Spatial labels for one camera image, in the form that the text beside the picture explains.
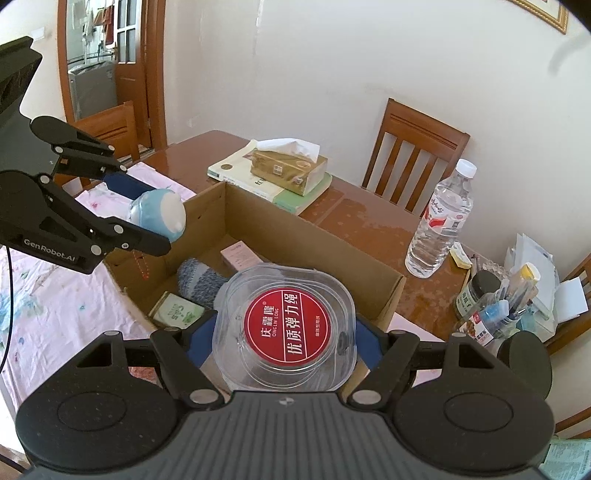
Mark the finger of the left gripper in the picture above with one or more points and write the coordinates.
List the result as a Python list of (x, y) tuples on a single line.
[(110, 232), (67, 150)]

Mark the white green book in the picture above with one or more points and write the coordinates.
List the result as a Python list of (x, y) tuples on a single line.
[(235, 169)]

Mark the teal foil pouch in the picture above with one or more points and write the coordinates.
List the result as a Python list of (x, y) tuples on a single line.
[(567, 459)]

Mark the green C&S tissue pack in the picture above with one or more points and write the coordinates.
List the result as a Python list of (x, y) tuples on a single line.
[(173, 311)]

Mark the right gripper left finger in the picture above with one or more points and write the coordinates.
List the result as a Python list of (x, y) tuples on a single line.
[(180, 354)]

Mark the wooden door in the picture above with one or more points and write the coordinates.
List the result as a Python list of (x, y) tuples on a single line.
[(111, 53)]

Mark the gold tissue box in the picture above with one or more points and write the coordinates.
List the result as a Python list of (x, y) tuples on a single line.
[(293, 164)]

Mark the blue plush doll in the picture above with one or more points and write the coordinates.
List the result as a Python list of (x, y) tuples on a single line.
[(160, 211)]

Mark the large jar black lid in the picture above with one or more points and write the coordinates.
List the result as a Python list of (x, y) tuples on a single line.
[(526, 356)]

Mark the cardboard box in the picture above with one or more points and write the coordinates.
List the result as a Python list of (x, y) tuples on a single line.
[(347, 284)]

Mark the blue speckled knit sock roll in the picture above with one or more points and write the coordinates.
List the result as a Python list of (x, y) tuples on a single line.
[(199, 283)]

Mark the clear container red label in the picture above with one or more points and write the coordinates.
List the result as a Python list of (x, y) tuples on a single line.
[(282, 328)]

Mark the wooden chair left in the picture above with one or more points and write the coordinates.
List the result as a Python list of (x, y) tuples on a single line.
[(115, 126)]

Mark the wooden chair back centre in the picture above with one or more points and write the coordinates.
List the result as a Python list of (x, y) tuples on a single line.
[(409, 146)]

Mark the wooden chair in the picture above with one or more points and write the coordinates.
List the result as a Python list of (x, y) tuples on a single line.
[(571, 308), (409, 146), (115, 126)]

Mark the small pink carton box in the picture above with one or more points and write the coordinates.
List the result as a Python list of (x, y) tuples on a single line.
[(238, 256)]

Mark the plastic water bottle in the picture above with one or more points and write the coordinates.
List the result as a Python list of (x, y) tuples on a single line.
[(442, 221)]

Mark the wooden chair back right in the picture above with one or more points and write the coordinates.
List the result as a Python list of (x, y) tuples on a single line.
[(571, 308)]

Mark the small jar dark lid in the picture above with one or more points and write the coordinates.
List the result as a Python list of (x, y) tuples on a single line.
[(482, 283)]

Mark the pink floral tablecloth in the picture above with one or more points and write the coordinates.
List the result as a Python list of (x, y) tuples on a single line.
[(58, 311)]

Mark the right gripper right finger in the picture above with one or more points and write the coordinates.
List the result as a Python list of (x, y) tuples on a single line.
[(389, 357)]

